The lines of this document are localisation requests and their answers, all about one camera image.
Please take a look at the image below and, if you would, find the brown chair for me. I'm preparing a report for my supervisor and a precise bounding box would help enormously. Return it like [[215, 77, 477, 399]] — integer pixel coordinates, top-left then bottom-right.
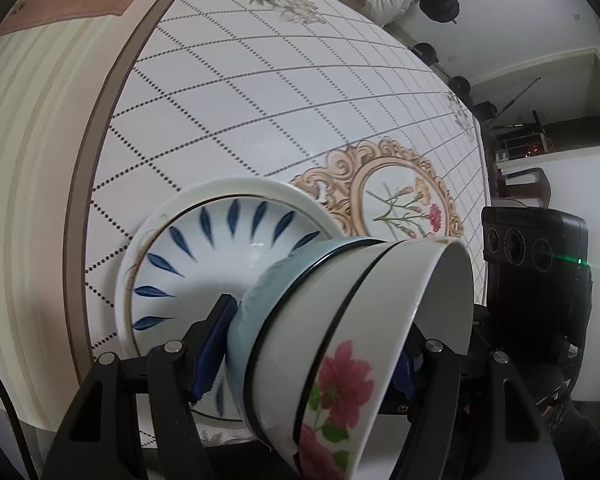
[[500, 167, 552, 208]]

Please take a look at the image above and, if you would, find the white plate with blue leaves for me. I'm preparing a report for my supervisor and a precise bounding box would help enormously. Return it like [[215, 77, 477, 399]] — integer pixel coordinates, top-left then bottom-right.
[[115, 177, 349, 432]]

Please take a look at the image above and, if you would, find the floral checked tablecloth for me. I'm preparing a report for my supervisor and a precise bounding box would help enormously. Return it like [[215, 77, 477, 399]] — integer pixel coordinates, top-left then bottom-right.
[[0, 0, 492, 453]]

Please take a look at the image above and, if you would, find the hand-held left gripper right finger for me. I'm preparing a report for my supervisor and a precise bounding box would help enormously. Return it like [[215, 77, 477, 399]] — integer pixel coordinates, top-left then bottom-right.
[[380, 325, 566, 480]]

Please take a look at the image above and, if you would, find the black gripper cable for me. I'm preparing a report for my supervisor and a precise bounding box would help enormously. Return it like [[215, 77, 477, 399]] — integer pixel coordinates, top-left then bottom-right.
[[0, 350, 37, 480]]

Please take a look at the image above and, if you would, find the blue leaf pattern plate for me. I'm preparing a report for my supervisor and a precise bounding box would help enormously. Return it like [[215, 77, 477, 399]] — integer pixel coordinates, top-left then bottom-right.
[[127, 195, 337, 422]]

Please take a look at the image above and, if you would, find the white bowl with pink flowers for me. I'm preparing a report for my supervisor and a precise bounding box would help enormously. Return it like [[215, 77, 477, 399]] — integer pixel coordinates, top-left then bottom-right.
[[292, 239, 475, 480]]

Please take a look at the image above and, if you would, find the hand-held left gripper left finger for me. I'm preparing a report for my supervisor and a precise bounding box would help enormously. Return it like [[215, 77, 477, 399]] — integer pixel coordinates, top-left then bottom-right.
[[40, 294, 241, 480]]

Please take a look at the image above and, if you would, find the white bowl with dark rim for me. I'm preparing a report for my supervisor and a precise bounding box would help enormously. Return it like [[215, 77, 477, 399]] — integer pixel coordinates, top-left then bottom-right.
[[244, 241, 431, 461]]

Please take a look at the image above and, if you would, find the light blue bowl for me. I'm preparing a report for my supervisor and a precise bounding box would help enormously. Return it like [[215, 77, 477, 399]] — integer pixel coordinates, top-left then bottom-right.
[[226, 236, 388, 448]]

